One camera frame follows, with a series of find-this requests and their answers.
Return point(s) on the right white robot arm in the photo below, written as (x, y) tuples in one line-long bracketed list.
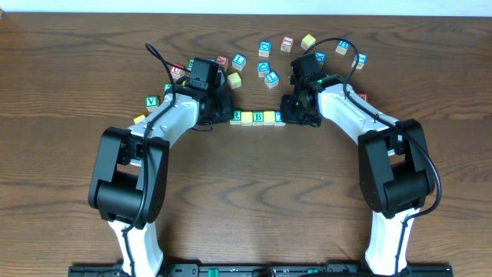
[(394, 170)]

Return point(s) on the blue 2 block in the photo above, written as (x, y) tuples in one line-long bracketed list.
[(359, 61)]

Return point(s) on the yellow block top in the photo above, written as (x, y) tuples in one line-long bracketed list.
[(307, 41)]

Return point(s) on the blue L block upper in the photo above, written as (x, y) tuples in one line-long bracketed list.
[(238, 62)]

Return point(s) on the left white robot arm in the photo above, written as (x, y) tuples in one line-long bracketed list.
[(128, 184)]

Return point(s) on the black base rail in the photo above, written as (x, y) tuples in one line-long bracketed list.
[(193, 270)]

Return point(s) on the yellow S block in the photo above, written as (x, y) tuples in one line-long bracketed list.
[(234, 80)]

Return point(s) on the red M block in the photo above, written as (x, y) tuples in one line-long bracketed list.
[(363, 96)]

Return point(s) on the red U block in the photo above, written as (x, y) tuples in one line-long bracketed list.
[(177, 71)]

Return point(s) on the blue T block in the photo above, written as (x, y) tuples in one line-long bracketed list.
[(278, 119)]

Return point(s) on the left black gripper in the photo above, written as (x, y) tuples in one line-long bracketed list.
[(224, 111)]

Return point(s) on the blue L block lower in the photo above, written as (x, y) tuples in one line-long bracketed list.
[(271, 79)]

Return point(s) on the blue D block lower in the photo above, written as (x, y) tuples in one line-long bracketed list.
[(263, 69)]

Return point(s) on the blue H block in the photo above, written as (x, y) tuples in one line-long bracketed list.
[(342, 46)]

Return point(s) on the green 7 block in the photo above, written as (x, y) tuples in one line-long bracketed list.
[(166, 87)]

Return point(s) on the green B block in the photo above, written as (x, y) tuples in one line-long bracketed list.
[(257, 118)]

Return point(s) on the red A block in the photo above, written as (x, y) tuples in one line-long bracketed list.
[(222, 61)]

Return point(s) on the blue D block upper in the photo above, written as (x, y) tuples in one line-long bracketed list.
[(264, 49)]

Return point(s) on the green R block placed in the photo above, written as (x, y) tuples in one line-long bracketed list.
[(236, 119)]

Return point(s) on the blue l block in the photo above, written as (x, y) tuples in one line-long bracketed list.
[(271, 79), (238, 62)]

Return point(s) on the yellow O block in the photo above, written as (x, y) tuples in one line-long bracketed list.
[(269, 117), (246, 118)]

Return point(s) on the red I block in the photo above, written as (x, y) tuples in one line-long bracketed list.
[(287, 44)]

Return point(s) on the green V block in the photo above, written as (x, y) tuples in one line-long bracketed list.
[(152, 103)]

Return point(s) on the blue X block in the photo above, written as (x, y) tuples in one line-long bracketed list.
[(320, 57)]

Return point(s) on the green Z block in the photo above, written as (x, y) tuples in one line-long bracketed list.
[(190, 64)]

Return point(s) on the blue d block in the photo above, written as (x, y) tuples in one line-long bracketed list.
[(263, 69), (264, 49)]

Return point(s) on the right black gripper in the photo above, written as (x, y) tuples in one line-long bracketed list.
[(287, 115)]

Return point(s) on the yellow G block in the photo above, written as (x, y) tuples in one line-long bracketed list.
[(139, 119)]

